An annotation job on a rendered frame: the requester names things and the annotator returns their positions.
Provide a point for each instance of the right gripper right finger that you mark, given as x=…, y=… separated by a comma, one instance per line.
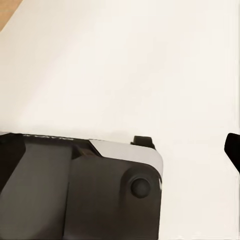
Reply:
x=232, y=149

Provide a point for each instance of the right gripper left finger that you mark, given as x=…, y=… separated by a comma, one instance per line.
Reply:
x=12, y=149

